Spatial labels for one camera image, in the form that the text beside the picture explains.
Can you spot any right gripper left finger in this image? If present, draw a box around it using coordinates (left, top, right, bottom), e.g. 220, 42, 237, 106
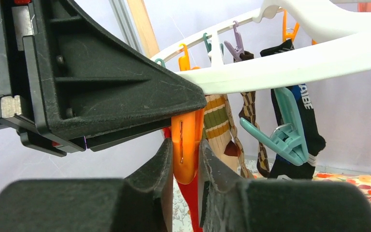
0, 139, 173, 232

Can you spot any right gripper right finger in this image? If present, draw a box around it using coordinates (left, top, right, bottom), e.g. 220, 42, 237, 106
198, 140, 371, 232

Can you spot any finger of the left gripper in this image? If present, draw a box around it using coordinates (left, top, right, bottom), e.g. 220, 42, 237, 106
22, 0, 206, 153

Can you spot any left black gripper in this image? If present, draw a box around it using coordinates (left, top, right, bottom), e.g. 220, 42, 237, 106
0, 0, 50, 153

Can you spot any red sock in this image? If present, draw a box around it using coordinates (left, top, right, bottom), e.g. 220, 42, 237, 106
163, 126, 204, 232

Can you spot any orange clothes peg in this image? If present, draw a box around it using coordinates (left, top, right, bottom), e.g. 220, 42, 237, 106
171, 109, 204, 185

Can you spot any white round clip hanger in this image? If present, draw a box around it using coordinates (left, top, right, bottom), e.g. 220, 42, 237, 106
155, 0, 371, 95

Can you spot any floral table cloth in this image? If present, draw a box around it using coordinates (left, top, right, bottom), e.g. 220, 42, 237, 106
172, 180, 193, 232

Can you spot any hanging green striped sock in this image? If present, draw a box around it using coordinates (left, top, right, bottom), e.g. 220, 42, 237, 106
203, 94, 239, 172

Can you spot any teal clothes peg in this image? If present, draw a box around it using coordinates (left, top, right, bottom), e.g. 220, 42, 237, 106
240, 87, 309, 166

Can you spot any hanging black lettered sock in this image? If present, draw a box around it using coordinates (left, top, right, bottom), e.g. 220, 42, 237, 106
268, 83, 326, 180

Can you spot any hanging brown argyle sock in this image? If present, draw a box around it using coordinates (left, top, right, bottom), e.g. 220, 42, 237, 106
239, 91, 270, 178

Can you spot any purple clothes peg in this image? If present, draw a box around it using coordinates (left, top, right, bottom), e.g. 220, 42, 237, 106
224, 20, 244, 61

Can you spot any wooden drying rack frame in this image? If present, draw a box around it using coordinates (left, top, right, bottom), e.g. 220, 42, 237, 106
127, 0, 160, 58

